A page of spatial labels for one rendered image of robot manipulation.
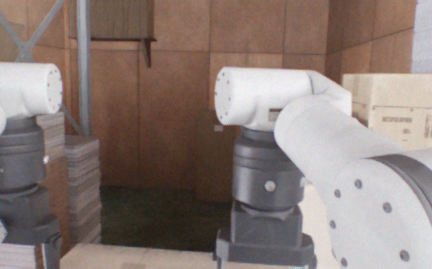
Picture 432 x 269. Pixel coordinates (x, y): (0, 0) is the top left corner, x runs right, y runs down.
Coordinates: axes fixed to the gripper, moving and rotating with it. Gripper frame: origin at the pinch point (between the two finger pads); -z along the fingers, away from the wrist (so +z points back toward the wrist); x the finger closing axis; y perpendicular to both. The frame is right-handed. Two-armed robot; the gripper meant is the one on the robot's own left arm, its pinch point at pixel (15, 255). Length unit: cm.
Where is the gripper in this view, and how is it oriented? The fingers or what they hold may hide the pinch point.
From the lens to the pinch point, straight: 59.1
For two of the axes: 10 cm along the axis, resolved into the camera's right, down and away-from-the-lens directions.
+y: -1.0, 1.5, -9.8
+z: 0.3, -9.9, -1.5
